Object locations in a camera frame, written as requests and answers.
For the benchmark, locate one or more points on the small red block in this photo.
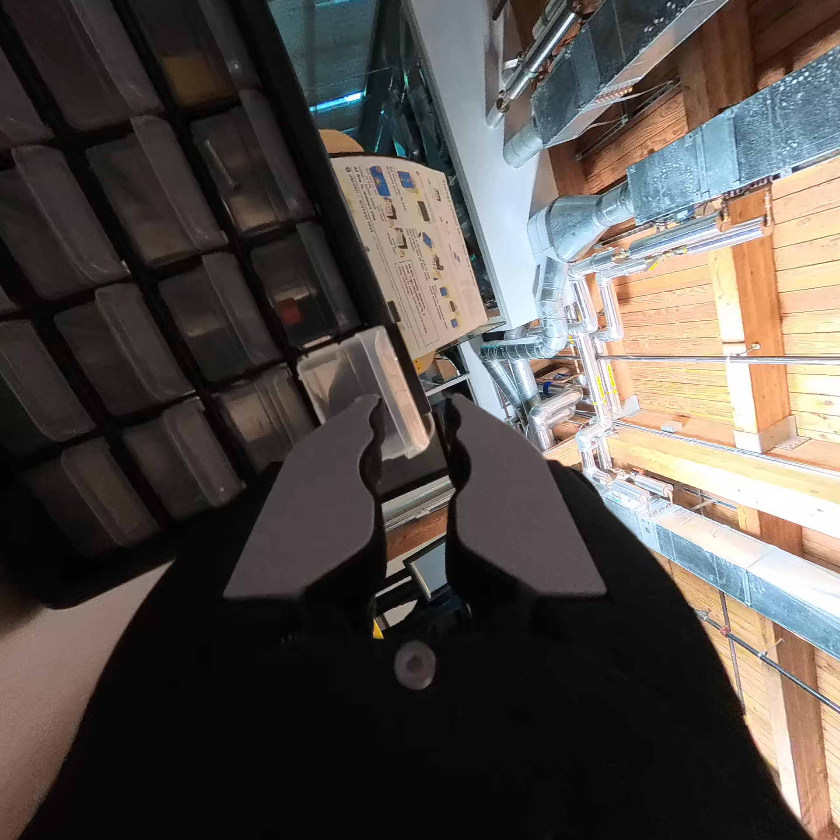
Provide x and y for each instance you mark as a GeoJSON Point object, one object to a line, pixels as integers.
{"type": "Point", "coordinates": [289, 312]}

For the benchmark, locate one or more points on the grey insulated air duct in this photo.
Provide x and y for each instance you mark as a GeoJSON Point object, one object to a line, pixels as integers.
{"type": "Point", "coordinates": [590, 72]}
{"type": "Point", "coordinates": [722, 564]}
{"type": "Point", "coordinates": [754, 131]}

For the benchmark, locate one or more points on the wooden poster board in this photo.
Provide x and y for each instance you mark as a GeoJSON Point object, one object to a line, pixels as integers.
{"type": "Point", "coordinates": [341, 139]}

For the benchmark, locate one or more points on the silver ceiling pipes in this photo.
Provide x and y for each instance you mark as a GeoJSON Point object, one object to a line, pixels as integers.
{"type": "Point", "coordinates": [544, 46]}

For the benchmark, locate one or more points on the silver round duct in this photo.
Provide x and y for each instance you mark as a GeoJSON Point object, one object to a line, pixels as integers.
{"type": "Point", "coordinates": [577, 220]}

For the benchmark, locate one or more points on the mustard yellow block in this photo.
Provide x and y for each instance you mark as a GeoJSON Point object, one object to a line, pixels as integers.
{"type": "Point", "coordinates": [190, 79]}

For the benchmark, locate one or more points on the small metal screw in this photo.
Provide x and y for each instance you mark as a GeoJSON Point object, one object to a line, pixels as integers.
{"type": "Point", "coordinates": [220, 164]}

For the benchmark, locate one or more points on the thin metal conduit rod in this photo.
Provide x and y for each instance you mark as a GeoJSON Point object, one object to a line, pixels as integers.
{"type": "Point", "coordinates": [722, 358]}

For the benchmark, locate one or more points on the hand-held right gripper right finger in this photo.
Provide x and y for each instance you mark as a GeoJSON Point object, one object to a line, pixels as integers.
{"type": "Point", "coordinates": [525, 531]}

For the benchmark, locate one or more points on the clear plastic drawer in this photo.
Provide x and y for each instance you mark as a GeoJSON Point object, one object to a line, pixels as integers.
{"type": "Point", "coordinates": [367, 367]}

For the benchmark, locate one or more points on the black drawer cabinet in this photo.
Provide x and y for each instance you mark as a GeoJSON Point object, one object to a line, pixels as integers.
{"type": "Point", "coordinates": [298, 111]}

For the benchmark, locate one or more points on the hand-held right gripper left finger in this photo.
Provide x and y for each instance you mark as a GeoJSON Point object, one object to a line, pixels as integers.
{"type": "Point", "coordinates": [308, 525]}

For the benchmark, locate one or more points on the silver pipe bundle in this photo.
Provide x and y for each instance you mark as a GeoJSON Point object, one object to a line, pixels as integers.
{"type": "Point", "coordinates": [689, 236]}

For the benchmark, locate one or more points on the set of clear drawers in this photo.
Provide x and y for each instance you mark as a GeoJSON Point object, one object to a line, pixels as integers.
{"type": "Point", "coordinates": [151, 190]}

